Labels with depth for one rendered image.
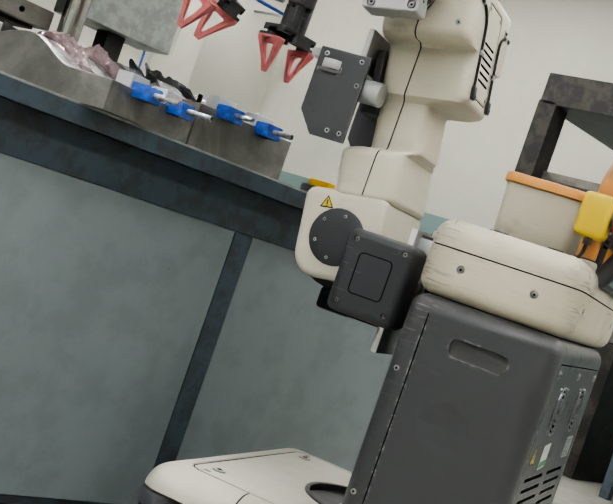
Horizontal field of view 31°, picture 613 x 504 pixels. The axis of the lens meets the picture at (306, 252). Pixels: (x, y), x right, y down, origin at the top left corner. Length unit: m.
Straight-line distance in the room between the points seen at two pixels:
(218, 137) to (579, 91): 4.31
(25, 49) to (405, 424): 0.96
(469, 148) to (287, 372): 7.51
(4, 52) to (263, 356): 0.85
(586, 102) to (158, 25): 3.58
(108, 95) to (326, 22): 9.54
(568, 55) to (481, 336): 8.08
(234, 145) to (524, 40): 7.83
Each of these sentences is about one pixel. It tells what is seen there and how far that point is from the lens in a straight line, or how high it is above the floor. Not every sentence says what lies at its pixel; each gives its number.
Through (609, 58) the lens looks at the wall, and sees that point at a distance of 9.54.
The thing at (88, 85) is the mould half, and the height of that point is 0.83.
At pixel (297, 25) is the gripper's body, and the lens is 2.34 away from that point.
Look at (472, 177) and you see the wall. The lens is 9.82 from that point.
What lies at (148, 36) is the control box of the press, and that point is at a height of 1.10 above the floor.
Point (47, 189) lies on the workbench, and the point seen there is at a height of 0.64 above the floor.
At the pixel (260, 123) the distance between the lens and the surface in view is 2.31.
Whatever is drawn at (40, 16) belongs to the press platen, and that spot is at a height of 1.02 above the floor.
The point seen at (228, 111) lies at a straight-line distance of 2.22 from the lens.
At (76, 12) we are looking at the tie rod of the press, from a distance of 2.91.
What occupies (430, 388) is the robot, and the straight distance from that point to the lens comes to 1.74.
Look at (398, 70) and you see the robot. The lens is 2.04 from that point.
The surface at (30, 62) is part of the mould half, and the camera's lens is 2.09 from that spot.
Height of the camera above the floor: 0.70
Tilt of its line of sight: level
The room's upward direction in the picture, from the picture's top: 19 degrees clockwise
